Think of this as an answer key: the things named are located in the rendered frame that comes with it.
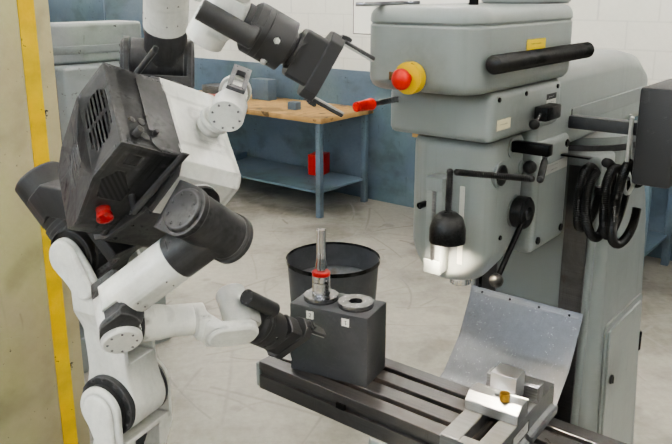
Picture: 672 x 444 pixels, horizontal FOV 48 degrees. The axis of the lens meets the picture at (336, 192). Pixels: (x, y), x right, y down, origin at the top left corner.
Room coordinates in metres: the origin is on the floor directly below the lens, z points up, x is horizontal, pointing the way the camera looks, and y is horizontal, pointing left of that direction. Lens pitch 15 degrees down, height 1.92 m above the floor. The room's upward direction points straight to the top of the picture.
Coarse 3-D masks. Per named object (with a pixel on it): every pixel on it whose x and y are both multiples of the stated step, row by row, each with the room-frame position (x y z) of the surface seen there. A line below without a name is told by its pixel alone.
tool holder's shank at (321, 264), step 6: (318, 228) 1.83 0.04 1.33; (318, 234) 1.81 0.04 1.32; (324, 234) 1.81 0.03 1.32; (318, 240) 1.81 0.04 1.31; (324, 240) 1.81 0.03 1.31; (318, 246) 1.81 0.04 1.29; (324, 246) 1.81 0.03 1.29; (318, 252) 1.81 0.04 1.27; (324, 252) 1.81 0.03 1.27; (318, 258) 1.81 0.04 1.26; (324, 258) 1.81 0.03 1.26; (318, 264) 1.81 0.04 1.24; (324, 264) 1.81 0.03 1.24; (318, 270) 1.81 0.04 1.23; (324, 270) 1.81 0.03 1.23
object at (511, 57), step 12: (552, 48) 1.54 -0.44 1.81; (564, 48) 1.57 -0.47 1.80; (576, 48) 1.62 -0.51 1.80; (588, 48) 1.67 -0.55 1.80; (492, 60) 1.36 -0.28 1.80; (504, 60) 1.36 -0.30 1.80; (516, 60) 1.39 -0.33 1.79; (528, 60) 1.43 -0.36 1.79; (540, 60) 1.47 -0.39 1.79; (552, 60) 1.52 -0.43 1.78; (564, 60) 1.58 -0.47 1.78; (492, 72) 1.36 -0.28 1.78; (504, 72) 1.38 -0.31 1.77
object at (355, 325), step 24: (312, 312) 1.76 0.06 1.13; (336, 312) 1.74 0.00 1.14; (360, 312) 1.73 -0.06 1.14; (384, 312) 1.79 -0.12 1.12; (312, 336) 1.77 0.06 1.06; (336, 336) 1.74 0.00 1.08; (360, 336) 1.71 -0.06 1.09; (384, 336) 1.79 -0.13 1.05; (312, 360) 1.77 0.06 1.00; (336, 360) 1.73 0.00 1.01; (360, 360) 1.70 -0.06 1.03; (384, 360) 1.80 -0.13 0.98; (360, 384) 1.70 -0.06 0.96
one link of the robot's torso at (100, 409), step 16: (96, 400) 1.47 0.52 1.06; (112, 400) 1.46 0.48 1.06; (96, 416) 1.47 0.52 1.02; (112, 416) 1.46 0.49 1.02; (160, 416) 1.58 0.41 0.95; (96, 432) 1.47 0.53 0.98; (112, 432) 1.46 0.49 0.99; (128, 432) 1.52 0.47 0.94; (144, 432) 1.53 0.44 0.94; (160, 432) 1.57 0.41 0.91
